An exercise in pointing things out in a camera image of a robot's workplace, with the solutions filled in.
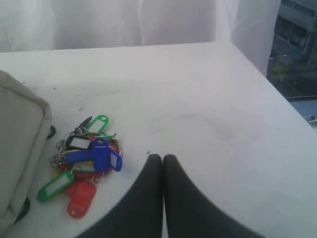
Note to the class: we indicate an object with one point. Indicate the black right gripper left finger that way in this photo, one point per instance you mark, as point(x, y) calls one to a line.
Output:
point(139, 213)

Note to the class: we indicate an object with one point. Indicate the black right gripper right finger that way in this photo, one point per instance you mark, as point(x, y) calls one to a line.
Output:
point(189, 214)

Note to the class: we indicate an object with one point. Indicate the colourful key tag bunch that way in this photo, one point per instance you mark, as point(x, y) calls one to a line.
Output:
point(81, 161)

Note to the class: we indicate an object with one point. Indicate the cream white duffel bag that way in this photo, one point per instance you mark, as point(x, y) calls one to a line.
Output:
point(25, 122)

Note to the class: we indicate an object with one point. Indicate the white backdrop curtain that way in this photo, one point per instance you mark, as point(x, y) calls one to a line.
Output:
point(33, 25)

